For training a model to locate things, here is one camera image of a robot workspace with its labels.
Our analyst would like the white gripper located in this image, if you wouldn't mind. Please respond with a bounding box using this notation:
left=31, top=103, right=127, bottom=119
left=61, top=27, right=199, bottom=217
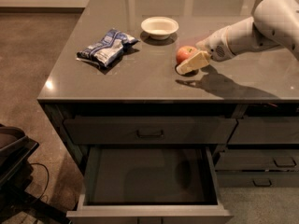
left=176, top=26, right=235, bottom=75

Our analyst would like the red apple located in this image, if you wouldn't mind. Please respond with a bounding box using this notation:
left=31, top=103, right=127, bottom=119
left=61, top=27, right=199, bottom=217
left=176, top=46, right=197, bottom=64

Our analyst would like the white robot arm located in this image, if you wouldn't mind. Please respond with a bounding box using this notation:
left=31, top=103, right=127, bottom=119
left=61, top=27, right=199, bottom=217
left=176, top=0, right=299, bottom=75

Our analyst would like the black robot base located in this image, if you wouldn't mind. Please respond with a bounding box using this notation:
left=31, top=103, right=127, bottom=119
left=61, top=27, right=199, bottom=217
left=0, top=125, right=71, bottom=224

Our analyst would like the grey top right drawer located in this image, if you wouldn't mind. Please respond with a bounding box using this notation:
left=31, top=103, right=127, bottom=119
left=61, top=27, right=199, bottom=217
left=229, top=117, right=299, bottom=145

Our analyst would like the grey middle right drawer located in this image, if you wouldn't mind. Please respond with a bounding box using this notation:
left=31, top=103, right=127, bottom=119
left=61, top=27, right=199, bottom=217
left=215, top=149, right=299, bottom=171

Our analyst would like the grey top left drawer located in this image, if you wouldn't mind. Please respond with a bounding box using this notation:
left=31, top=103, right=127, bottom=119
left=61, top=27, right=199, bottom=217
left=64, top=117, right=236, bottom=145

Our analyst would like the open middle drawer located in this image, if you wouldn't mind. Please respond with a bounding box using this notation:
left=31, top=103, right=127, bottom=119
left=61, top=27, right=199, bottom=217
left=67, top=147, right=233, bottom=224

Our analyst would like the white paper bowl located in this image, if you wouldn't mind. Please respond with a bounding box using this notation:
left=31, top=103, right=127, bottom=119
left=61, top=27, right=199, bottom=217
left=141, top=17, right=178, bottom=40

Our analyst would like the grey counter cabinet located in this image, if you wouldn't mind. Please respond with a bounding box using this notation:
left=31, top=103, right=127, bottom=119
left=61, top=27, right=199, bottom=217
left=38, top=0, right=299, bottom=224

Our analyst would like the blue chip bag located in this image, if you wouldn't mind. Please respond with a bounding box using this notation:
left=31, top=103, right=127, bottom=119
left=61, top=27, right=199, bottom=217
left=77, top=29, right=139, bottom=68

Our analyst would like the black top drawer handle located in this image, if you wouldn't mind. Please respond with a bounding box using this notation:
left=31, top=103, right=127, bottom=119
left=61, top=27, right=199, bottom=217
left=136, top=130, right=164, bottom=139

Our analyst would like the black floor cable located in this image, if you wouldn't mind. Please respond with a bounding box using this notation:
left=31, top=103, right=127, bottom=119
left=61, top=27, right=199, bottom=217
left=29, top=162, right=50, bottom=203

